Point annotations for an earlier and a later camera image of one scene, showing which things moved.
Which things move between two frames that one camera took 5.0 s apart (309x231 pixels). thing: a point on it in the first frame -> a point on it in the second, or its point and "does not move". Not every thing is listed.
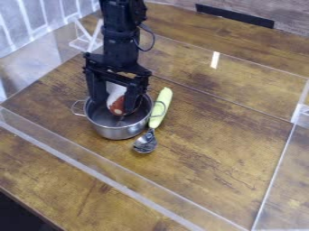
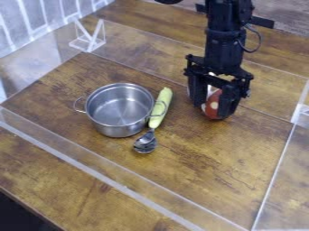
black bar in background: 233,15 does not move
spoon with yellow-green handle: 146,143 does not move
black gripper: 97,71 -> 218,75
